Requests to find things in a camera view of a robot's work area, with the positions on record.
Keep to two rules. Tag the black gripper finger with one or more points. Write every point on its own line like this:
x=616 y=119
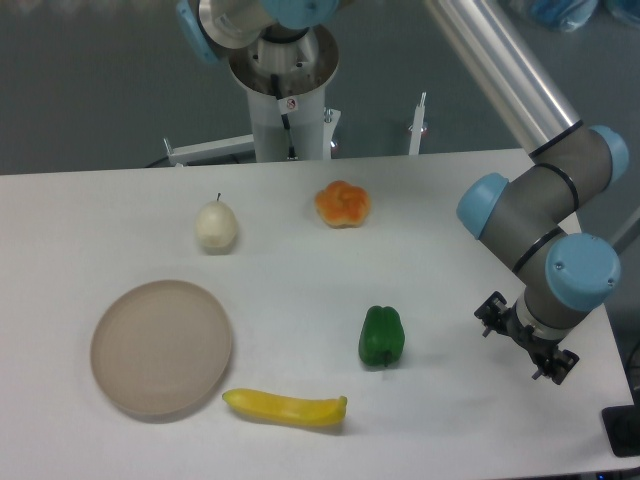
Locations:
x=493 y=314
x=554 y=364

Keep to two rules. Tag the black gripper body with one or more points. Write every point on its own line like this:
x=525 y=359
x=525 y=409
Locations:
x=531 y=334

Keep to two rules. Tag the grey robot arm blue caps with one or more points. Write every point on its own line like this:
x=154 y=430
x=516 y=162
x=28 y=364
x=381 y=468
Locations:
x=283 y=55

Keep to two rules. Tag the yellow banana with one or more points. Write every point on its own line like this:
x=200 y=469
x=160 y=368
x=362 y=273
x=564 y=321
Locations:
x=286 y=410

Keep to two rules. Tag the black device at table edge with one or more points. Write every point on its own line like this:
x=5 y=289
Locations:
x=622 y=428

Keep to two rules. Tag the green bell pepper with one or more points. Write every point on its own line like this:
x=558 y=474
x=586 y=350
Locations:
x=382 y=337

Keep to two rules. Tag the orange bread roll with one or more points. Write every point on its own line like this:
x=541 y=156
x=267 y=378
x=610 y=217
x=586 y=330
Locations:
x=342 y=205

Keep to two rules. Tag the white pear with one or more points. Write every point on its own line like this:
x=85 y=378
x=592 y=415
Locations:
x=216 y=226

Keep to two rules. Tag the blue plastic bag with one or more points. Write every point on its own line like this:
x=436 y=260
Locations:
x=557 y=15

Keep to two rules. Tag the beige round plate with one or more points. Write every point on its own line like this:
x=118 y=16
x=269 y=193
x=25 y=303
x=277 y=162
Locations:
x=160 y=350

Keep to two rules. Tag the white metal bracket right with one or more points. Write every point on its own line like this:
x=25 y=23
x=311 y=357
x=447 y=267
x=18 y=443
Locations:
x=418 y=126

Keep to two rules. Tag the white metal bracket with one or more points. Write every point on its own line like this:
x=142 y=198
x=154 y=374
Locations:
x=418 y=126
x=208 y=152

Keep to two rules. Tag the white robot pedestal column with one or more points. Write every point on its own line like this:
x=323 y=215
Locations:
x=289 y=128

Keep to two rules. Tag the white metal bracket left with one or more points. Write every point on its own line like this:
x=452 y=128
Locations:
x=208 y=152

